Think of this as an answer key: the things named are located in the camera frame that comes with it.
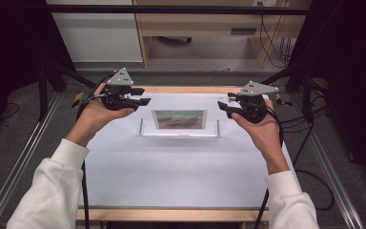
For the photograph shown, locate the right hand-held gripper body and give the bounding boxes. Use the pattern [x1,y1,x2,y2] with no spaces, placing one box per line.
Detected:
[236,80,280,125]

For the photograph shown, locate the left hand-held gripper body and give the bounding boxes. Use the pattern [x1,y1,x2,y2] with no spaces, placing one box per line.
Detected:
[99,67,135,112]

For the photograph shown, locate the clear acrylic photo frame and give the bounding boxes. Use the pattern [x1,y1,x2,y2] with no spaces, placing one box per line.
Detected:
[138,109,230,138]

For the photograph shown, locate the printed picture card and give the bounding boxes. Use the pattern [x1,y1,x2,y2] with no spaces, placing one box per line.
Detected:
[151,109,209,131]

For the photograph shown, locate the person's right hand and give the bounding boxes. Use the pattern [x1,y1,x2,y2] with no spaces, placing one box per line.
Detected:
[231,99,291,176]

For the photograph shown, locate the person's left hand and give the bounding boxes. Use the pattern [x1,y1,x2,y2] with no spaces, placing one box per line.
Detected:
[64,83,136,148]

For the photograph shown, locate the wooden table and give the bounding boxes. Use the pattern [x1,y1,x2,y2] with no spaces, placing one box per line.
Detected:
[75,85,271,223]

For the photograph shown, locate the white cabinet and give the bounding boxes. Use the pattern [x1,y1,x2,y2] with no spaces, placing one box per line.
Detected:
[45,0,144,63]

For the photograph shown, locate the white table board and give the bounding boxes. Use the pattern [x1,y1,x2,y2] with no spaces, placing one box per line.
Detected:
[77,92,300,210]

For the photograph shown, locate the wooden desk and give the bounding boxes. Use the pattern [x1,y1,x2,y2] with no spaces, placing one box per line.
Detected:
[132,0,312,69]

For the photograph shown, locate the white power strip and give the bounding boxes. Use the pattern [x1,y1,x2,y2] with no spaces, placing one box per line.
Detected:
[252,0,279,8]

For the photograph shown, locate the black curtain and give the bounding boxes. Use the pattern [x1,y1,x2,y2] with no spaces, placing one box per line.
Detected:
[286,0,366,190]
[0,0,74,146]

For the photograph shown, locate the hanging black desk cables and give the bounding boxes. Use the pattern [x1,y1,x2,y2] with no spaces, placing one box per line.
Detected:
[257,1,297,69]

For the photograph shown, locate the black floor cables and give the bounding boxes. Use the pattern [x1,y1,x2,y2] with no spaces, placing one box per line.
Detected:
[277,78,331,166]

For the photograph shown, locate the black metal frame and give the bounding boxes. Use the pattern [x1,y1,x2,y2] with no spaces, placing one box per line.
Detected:
[37,4,316,126]

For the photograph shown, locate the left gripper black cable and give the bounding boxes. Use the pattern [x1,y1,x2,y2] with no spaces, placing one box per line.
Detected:
[75,73,114,229]

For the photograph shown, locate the thin black floor cable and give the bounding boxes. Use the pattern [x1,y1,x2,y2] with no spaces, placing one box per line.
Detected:
[0,101,20,122]

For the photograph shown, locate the aluminium floor rail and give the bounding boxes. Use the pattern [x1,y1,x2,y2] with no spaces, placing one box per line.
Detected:
[0,91,62,229]
[289,93,365,229]

